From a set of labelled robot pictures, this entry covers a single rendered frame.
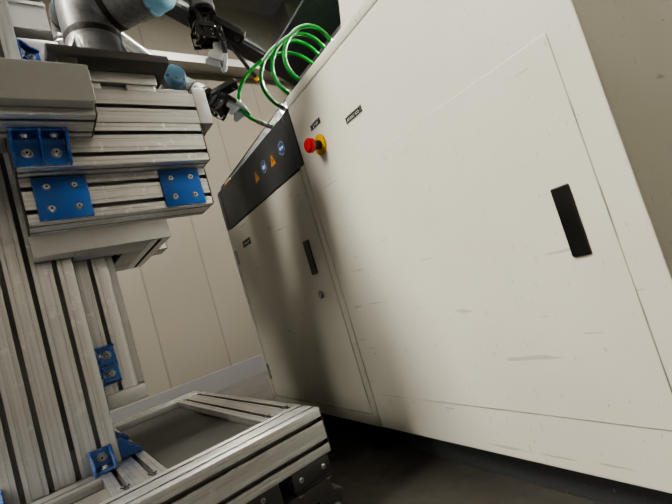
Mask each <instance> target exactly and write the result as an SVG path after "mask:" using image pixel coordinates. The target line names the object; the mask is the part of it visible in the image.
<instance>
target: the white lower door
mask: <svg viewBox="0 0 672 504"><path fill-rule="evenodd" d="M230 233H231V237H232V240H233V244H234V247H235V251H234V252H235V256H236V259H237V263H238V265H240V269H241V272H242V276H243V279H244V283H245V286H246V290H247V294H248V297H249V301H250V304H251V308H252V311H253V315H254V318H255V322H256V326H257V329H258V333H259V336H260V340H261V343H262V347H263V351H264V354H265V358H266V361H267V364H266V366H267V370H268V373H269V377H270V379H272V383H273V386H274V390H275V393H276V395H280V396H285V397H290V398H296V399H301V400H306V401H311V402H316V403H322V404H327V405H332V406H337V407H342V408H347V409H353V410H358V411H363V412H368V413H373V412H372V409H371V405H370V402H369V399H368V395H367V392H366V389H365V385H364V382H363V379H362V375H361V372H360V368H359V365H358V362H357V358H356V355H355V352H354V348H353V345H352V342H351V338H350V335H349V331H348V328H347V325H346V321H345V318H344V315H343V311H342V308H341V304H340V301H339V298H338V294H337V291H336V288H335V284H334V281H333V278H332V274H331V271H330V267H329V264H328V261H327V257H326V254H325V251H324V247H323V244H322V241H321V237H320V234H319V230H318V227H317V224H316V220H315V217H314V214H313V210H312V207H311V203H310V200H309V197H308V193H307V190H306V187H305V183H304V180H303V177H302V173H301V170H300V171H298V172H297V173H296V174H295V175H294V176H293V177H291V178H290V179H289V180H288V181H287V182H286V183H284V184H283V185H282V186H281V187H280V188H279V189H277V190H276V191H275V192H274V193H273V194H272V195H271V196H269V197H268V198H267V199H266V200H265V201H264V202H262V203H261V204H260V205H259V206H258V207H257V208H255V209H254V210H253V211H252V212H251V213H250V214H249V215H247V216H246V217H245V218H244V219H243V220H242V221H240V222H239V223H238V224H237V225H236V226H235V227H234V228H232V229H231V230H230Z"/></svg>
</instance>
